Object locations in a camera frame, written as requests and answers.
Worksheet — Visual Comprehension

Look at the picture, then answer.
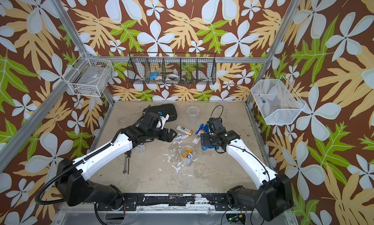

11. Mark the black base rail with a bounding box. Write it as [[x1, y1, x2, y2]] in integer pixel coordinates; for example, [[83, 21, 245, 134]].
[[98, 193, 253, 212]]

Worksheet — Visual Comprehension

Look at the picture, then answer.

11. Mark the blue lid lower right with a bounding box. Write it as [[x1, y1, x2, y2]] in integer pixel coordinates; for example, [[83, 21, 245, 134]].
[[201, 146, 217, 151]]

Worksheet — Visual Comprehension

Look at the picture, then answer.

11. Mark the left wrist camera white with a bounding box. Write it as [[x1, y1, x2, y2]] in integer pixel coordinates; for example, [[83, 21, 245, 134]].
[[157, 113, 169, 130]]

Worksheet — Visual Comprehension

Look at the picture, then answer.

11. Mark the white tape roll in basket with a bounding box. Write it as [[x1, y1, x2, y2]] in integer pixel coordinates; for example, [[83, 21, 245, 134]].
[[166, 74, 180, 81]]

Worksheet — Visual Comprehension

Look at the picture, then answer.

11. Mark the white bottle upper horizontal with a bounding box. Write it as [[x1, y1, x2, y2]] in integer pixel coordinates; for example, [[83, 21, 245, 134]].
[[176, 125, 193, 136]]

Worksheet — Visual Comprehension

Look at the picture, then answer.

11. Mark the black wire basket back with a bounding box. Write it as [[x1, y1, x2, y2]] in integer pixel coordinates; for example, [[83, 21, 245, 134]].
[[126, 53, 217, 85]]

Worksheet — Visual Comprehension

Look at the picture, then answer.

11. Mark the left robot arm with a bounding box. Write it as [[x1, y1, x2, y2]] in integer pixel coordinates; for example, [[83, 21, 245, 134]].
[[35, 107, 177, 209]]

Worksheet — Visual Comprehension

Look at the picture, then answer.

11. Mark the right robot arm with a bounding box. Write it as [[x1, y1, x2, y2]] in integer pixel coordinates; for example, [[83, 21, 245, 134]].
[[201, 117, 294, 222]]

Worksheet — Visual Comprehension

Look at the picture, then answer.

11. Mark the blue lid upper right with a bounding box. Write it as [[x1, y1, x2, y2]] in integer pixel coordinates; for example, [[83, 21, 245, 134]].
[[203, 124, 209, 133]]

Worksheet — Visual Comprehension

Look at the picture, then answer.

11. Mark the white mesh basket right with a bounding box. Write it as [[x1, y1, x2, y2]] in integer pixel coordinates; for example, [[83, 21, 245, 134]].
[[251, 77, 306, 126]]

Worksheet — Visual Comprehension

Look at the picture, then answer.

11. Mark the black plastic tool case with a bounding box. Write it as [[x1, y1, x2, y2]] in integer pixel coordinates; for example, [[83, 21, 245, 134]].
[[143, 103, 178, 122]]

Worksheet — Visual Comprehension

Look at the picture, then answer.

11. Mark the blue tape roll in basket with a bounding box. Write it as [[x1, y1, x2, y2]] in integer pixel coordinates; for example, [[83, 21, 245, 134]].
[[150, 71, 159, 79]]

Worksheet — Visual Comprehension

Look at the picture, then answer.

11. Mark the white wire basket left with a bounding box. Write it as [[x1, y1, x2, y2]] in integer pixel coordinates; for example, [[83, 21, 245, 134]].
[[65, 58, 114, 97]]

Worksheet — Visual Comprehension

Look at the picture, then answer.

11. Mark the blue lid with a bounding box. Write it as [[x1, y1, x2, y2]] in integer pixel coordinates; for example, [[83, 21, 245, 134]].
[[203, 124, 209, 133], [201, 146, 217, 151]]

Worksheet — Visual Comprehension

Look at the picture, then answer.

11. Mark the toothpaste tube top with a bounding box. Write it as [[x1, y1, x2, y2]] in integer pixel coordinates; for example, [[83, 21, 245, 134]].
[[175, 134, 189, 140]]

